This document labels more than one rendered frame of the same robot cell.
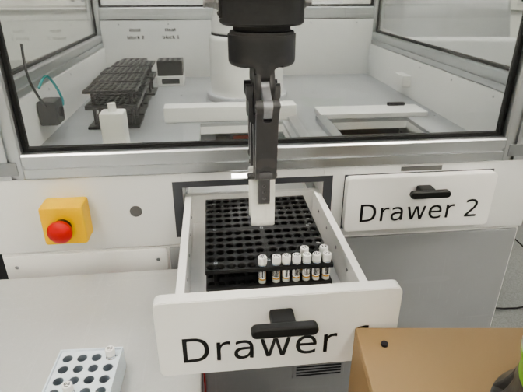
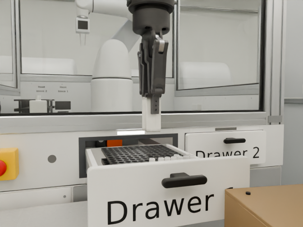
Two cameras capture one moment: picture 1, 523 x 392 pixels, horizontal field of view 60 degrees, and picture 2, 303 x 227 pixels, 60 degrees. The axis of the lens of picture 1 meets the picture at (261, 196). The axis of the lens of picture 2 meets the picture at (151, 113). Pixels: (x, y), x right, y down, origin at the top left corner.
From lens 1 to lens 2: 24 cm
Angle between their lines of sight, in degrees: 25
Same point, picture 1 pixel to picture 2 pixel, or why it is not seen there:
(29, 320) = not seen: outside the picture
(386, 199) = (209, 147)
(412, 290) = not seen: hidden behind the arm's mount
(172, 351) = (99, 213)
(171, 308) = (102, 172)
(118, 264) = (34, 202)
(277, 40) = (163, 12)
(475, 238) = (260, 174)
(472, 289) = not seen: hidden behind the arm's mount
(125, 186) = (46, 140)
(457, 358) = (296, 195)
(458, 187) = (247, 139)
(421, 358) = (274, 197)
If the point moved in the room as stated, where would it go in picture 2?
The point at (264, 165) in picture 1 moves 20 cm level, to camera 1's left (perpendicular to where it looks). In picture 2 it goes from (158, 82) to (43, 81)
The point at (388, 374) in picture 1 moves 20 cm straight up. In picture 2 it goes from (259, 205) to (263, 73)
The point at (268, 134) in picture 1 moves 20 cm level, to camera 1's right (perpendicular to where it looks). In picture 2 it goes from (160, 61) to (259, 64)
